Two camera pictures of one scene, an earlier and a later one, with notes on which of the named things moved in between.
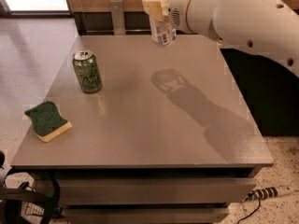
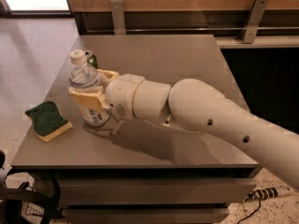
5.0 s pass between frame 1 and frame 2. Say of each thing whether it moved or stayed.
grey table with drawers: stayed
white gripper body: moved
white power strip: stayed
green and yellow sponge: stayed
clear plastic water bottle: moved
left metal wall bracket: stayed
